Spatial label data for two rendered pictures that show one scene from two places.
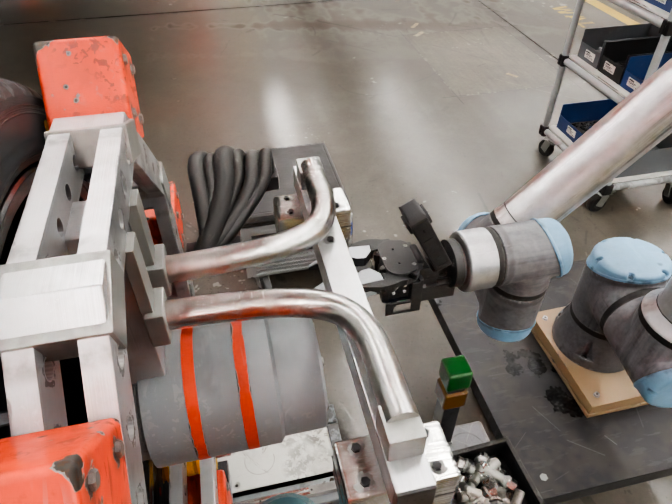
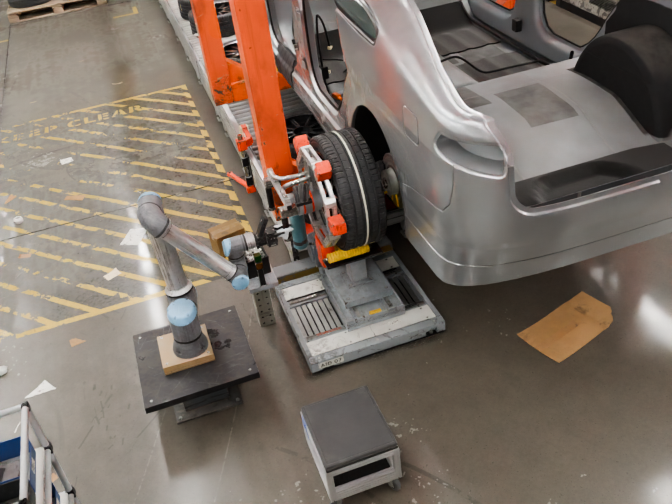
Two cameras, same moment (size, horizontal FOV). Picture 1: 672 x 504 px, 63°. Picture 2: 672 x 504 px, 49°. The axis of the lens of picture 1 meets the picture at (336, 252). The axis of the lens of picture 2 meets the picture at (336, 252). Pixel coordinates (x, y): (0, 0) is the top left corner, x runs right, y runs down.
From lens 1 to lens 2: 4.17 m
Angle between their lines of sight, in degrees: 103
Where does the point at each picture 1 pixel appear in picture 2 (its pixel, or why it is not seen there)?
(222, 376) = not seen: hidden behind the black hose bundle
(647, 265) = (178, 303)
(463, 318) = (244, 358)
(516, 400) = (230, 330)
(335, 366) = (313, 398)
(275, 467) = (331, 339)
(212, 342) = not seen: hidden behind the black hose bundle
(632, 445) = not seen: hidden behind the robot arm
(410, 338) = (271, 419)
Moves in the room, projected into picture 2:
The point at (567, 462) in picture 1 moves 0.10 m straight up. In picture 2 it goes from (219, 315) to (216, 302)
